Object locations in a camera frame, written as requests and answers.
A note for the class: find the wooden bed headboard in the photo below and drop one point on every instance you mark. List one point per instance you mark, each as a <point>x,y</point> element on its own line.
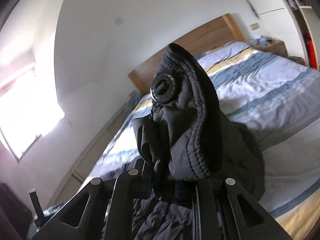
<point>209,36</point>

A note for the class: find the bright window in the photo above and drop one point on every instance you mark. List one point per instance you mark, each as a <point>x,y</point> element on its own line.
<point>29,107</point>

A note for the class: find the beige wall switch plate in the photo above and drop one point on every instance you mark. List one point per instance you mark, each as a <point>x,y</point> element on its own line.
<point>254,26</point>

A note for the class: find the red object in wardrobe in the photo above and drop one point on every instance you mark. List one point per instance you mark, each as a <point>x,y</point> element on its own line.
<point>311,51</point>

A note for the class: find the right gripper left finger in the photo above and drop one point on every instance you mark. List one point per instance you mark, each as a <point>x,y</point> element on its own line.
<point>103,209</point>

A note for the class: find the black puffer down jacket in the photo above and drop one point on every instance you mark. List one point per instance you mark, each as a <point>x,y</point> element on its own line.
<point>186,138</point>

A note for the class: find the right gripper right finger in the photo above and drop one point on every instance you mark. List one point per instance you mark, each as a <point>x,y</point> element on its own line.
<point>225,210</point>

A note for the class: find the blue cloth beside bed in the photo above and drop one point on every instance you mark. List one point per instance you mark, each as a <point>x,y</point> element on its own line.
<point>132,103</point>

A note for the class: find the white wardrobe with open shelves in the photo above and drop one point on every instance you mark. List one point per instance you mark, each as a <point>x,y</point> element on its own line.
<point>289,21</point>

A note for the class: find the striped duvet on bed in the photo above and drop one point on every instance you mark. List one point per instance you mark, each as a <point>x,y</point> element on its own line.
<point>278,100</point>

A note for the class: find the wooden nightstand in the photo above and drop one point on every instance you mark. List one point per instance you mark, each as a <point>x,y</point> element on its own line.
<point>276,47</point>

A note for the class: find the items on nightstand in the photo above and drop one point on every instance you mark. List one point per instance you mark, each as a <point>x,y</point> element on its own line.
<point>261,40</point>

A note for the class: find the low wall panel cabinet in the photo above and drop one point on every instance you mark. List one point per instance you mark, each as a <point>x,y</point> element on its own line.
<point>83,165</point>

